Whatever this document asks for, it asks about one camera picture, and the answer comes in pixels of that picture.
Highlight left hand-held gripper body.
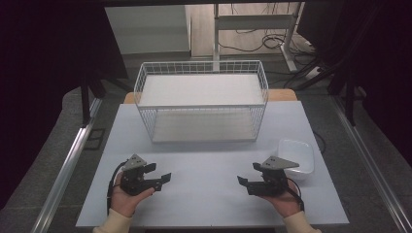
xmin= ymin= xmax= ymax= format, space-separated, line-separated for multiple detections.
xmin=120 ymin=153 xmax=162 ymax=197

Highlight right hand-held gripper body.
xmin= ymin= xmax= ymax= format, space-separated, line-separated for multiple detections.
xmin=247 ymin=155 xmax=300 ymax=197

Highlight person's left hand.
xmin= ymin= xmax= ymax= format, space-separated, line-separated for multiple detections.
xmin=110 ymin=171 xmax=156 ymax=218

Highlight person's right hand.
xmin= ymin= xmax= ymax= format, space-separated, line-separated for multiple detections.
xmin=257 ymin=178 xmax=306 ymax=218

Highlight white square bowl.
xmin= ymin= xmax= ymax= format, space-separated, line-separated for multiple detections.
xmin=276 ymin=138 xmax=316 ymax=182

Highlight wooden table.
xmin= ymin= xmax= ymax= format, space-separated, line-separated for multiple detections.
xmin=123 ymin=88 xmax=298 ymax=105

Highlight white power strip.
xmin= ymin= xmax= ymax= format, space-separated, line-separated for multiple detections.
xmin=304 ymin=66 xmax=324 ymax=81

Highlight black stand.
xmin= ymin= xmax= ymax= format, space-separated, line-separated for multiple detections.
xmin=326 ymin=72 xmax=358 ymax=127

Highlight black curtain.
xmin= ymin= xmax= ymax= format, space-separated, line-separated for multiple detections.
xmin=0 ymin=0 xmax=129 ymax=210
xmin=296 ymin=0 xmax=412 ymax=169

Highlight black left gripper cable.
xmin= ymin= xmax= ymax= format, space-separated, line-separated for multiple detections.
xmin=106 ymin=160 xmax=128 ymax=216

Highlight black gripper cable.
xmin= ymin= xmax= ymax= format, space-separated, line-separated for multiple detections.
xmin=106 ymin=160 xmax=128 ymax=216
xmin=285 ymin=177 xmax=306 ymax=213

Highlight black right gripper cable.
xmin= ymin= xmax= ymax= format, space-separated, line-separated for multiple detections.
xmin=285 ymin=177 xmax=306 ymax=213

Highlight black floor bracket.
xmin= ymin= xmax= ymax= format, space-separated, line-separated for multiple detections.
xmin=83 ymin=127 xmax=107 ymax=151

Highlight black cable beside table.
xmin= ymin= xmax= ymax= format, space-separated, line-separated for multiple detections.
xmin=312 ymin=129 xmax=327 ymax=155

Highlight metal floor rail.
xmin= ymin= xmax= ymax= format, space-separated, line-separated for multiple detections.
xmin=29 ymin=97 xmax=104 ymax=233
xmin=331 ymin=96 xmax=412 ymax=233

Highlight white wire two-tier rack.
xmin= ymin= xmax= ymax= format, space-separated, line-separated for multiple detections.
xmin=133 ymin=59 xmax=270 ymax=144

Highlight black floor cables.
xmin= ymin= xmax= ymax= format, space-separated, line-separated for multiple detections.
xmin=217 ymin=29 xmax=317 ymax=57

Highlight white desk frame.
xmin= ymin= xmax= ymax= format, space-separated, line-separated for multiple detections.
xmin=212 ymin=2 xmax=306 ymax=73

